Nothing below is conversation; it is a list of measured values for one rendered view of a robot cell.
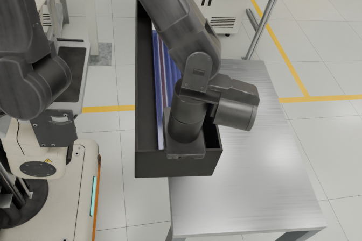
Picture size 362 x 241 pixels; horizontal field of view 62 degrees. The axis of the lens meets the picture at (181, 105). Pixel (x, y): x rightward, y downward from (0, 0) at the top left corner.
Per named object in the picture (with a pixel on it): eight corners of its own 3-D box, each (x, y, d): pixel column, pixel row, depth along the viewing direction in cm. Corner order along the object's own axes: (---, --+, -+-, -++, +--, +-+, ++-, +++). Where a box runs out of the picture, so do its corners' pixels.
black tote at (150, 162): (135, 19, 101) (135, -13, 92) (186, 21, 104) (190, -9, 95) (134, 178, 65) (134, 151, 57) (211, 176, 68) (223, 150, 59)
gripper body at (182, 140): (196, 113, 58) (203, 86, 53) (203, 160, 52) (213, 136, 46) (162, 113, 57) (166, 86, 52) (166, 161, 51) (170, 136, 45)
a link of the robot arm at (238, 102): (194, 32, 47) (188, 49, 39) (267, 48, 46) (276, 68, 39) (180, 99, 52) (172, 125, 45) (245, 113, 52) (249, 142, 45)
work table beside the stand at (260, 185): (151, 286, 141) (173, 235, 80) (147, 154, 184) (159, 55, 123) (243, 279, 149) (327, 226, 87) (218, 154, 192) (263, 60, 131)
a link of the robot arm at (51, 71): (1, 68, 52) (-21, 80, 48) (44, 43, 49) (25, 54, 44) (35, 111, 56) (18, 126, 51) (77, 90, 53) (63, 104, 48)
